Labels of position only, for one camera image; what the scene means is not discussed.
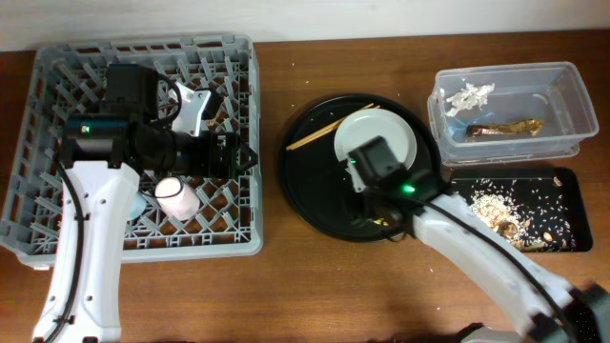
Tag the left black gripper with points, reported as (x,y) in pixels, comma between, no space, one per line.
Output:
(230,167)

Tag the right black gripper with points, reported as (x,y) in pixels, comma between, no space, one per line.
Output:
(359,210)

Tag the yellow bowl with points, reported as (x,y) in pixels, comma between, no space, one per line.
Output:
(381,222)

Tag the pink plastic cup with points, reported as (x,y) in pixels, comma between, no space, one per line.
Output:
(176,198)

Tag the grey round plate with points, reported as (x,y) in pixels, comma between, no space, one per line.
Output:
(363,126)

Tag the wooden chopstick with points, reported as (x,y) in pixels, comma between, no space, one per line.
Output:
(315,135)
(317,122)

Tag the blue plastic cup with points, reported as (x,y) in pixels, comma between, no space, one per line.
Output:
(139,204)

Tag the white tissue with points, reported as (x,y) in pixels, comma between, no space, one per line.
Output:
(469,97)

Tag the food scraps and rice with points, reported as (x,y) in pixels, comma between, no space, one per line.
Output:
(529,213)

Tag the brown snack wrapper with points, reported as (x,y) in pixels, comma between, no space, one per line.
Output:
(529,126)

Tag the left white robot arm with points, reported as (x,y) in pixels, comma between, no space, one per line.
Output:
(101,162)

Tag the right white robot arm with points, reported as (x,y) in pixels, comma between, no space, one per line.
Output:
(542,306)

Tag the clear plastic waste bin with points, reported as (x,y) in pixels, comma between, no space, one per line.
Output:
(553,92)

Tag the grey plastic dishwasher rack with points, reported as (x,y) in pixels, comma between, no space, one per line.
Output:
(68,78)

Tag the round black serving tray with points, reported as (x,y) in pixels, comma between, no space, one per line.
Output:
(317,184)

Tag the black rectangular tray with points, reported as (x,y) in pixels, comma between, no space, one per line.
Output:
(576,214)

